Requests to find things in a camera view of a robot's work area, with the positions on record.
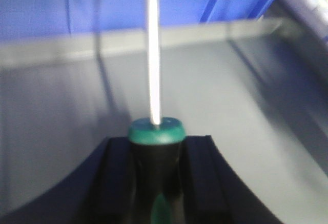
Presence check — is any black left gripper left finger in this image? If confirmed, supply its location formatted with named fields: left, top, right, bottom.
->
left=1, top=137, right=132, bottom=223

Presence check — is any green-black screwdriver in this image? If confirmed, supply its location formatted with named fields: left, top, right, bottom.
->
left=128, top=0, right=186, bottom=223

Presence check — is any blue shelf bin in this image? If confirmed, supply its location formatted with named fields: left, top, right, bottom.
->
left=1, top=0, right=274, bottom=42

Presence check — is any metal shelf rack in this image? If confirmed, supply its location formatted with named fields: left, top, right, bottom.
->
left=0, top=0, right=328, bottom=67

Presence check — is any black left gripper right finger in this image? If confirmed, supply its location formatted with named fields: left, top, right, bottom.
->
left=183, top=134, right=328, bottom=224

